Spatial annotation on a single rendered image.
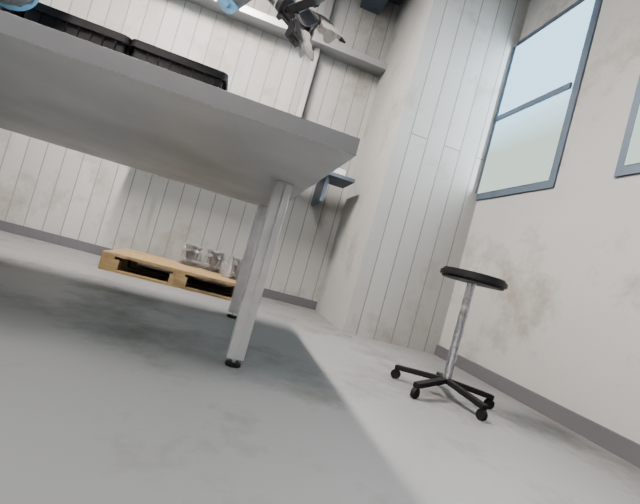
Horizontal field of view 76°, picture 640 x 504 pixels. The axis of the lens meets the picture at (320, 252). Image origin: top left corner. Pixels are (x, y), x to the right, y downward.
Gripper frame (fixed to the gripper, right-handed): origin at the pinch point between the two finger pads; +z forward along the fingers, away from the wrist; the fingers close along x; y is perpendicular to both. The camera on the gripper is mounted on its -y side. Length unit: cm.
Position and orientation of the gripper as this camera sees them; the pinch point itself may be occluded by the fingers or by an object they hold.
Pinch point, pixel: (331, 50)
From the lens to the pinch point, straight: 132.7
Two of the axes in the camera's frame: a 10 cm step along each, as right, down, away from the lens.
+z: 6.4, 7.7, 0.6
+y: -4.0, 2.6, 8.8
